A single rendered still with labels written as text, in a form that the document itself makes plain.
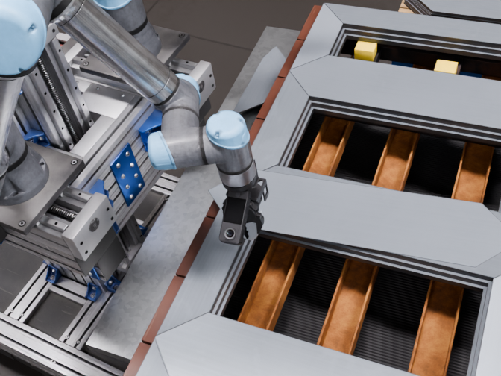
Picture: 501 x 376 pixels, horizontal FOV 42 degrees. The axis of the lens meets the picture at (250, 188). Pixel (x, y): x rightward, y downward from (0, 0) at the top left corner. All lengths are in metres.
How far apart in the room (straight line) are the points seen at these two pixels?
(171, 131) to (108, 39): 0.20
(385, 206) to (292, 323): 0.42
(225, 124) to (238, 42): 2.28
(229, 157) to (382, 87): 0.74
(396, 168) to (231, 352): 0.78
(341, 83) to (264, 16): 1.79
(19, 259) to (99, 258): 0.93
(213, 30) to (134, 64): 2.35
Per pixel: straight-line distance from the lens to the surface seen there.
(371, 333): 1.76
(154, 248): 1.81
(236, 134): 1.20
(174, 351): 1.43
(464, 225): 1.57
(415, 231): 1.55
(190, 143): 1.23
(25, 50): 1.06
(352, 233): 1.54
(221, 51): 3.45
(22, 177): 1.52
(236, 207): 1.33
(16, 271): 2.55
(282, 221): 1.57
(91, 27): 1.22
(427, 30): 2.06
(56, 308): 2.39
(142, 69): 1.26
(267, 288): 1.68
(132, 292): 1.75
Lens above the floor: 2.12
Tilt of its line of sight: 50 degrees down
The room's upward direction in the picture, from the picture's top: 11 degrees counter-clockwise
